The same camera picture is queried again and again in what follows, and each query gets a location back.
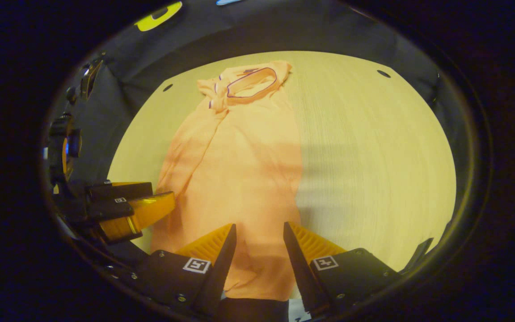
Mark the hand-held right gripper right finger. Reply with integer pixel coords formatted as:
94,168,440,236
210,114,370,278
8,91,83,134
283,221,400,315

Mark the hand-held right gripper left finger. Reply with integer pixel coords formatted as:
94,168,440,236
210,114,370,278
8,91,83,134
133,223,237,317

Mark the orange T-shirt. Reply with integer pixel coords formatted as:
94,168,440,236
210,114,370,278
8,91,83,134
150,60,304,301

